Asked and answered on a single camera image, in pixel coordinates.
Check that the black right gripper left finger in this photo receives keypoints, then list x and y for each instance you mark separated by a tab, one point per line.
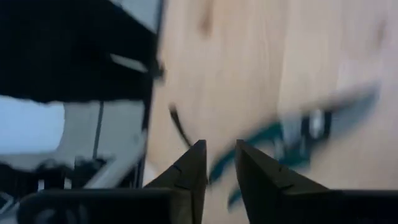
194	171

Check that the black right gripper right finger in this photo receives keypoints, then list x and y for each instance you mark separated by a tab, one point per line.
264	180

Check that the large black blurred object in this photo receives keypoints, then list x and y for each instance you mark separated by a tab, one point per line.
62	46

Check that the black aluminium table frame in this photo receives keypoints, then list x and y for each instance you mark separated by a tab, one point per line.
150	102

